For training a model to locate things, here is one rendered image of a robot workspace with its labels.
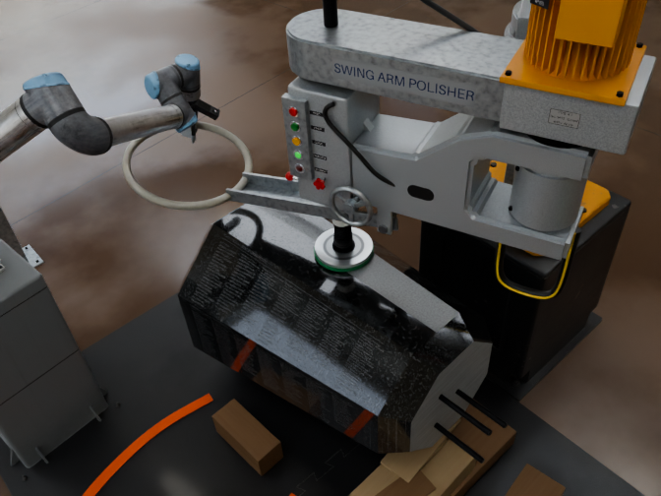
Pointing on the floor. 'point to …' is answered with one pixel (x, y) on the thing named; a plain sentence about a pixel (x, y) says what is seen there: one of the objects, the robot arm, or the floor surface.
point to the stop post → (17, 242)
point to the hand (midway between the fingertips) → (195, 136)
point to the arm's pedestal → (39, 367)
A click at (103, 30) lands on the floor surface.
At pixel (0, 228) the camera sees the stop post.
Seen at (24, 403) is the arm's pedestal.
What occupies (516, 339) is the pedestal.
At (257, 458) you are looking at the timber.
